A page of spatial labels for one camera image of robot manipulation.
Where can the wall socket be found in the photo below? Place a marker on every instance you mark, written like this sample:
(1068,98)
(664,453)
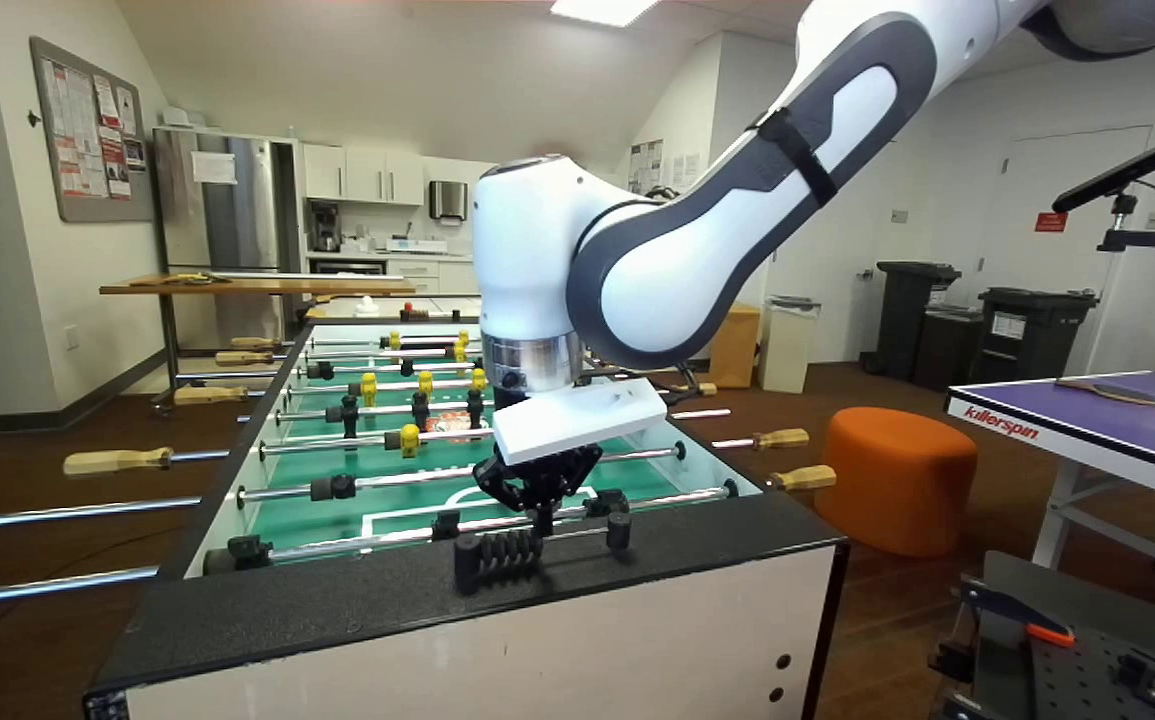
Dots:
(71,337)

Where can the row of wall posters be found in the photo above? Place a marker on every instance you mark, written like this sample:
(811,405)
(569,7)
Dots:
(649,165)

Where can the rod with five yellow figures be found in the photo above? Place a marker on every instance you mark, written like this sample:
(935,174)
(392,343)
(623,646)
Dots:
(368,388)

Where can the rod with two yellow figures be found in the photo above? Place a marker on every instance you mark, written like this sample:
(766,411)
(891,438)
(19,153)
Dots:
(242,357)

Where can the table tennis paddle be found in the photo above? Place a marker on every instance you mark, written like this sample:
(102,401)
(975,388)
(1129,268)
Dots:
(1107,391)

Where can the white base cabinets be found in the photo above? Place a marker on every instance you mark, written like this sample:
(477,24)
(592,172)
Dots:
(437,275)

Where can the notice board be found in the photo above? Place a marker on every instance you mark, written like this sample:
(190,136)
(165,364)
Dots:
(92,130)

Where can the orange stool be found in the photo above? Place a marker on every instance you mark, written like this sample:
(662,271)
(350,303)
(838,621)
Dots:
(897,480)

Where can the wooden cabinet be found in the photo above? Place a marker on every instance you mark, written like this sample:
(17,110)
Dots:
(735,348)

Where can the paper towel dispenser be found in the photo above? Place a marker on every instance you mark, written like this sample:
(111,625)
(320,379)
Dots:
(448,200)

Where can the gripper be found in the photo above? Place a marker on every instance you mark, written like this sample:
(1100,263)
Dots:
(545,466)

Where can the rod with yellow goalie figure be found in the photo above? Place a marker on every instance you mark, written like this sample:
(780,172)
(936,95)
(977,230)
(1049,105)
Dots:
(255,342)

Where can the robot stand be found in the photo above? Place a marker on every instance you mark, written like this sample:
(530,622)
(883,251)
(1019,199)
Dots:
(1077,660)

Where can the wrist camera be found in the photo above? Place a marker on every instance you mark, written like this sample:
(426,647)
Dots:
(577,420)

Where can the stainless steel refrigerator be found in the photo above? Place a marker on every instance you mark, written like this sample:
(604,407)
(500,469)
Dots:
(227,210)

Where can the far score counter rod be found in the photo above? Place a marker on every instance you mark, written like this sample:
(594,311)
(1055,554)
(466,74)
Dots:
(413,313)

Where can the black and orange clamp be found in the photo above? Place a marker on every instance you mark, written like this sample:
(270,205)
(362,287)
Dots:
(1017,612)

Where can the foosball table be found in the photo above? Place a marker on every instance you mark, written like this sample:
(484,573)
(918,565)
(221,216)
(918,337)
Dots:
(497,620)

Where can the camera on mount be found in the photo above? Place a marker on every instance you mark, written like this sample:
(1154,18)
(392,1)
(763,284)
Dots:
(1115,178)

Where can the orange snack packet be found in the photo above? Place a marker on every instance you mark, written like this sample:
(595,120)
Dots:
(449,424)

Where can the purple table tennis table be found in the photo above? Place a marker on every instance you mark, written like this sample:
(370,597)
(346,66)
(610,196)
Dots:
(1127,420)

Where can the red wall sign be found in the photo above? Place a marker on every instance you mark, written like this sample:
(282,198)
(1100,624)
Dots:
(1050,222)

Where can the black coffee maker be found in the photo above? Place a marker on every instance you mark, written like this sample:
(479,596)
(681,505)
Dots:
(324,226)

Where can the white wall cabinets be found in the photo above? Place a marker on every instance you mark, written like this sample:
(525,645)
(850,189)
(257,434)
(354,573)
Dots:
(365,174)

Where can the white door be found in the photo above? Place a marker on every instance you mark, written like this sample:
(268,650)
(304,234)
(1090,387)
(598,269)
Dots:
(1037,260)

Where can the rod with five black figures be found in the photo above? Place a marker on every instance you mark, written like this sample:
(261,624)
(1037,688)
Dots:
(349,411)

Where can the black score counter rod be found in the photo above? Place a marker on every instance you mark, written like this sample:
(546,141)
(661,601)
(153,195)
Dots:
(497,560)

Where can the rod with two black figures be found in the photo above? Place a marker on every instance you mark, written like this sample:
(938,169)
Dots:
(387,479)

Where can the ceiling light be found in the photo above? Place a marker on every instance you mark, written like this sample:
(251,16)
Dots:
(602,10)

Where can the rod with three black figures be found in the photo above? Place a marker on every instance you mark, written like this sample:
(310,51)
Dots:
(319,370)

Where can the row of black trash bins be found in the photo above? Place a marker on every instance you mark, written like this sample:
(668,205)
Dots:
(1027,335)

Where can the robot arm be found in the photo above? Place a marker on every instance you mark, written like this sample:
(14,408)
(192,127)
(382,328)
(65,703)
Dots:
(657,290)

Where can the wooden table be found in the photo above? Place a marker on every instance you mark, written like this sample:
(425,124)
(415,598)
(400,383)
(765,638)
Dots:
(257,286)

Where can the white trash bin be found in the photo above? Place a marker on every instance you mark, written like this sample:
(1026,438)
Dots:
(787,345)

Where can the rod with black goalie figure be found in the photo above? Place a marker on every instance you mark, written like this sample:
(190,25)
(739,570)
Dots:
(357,542)

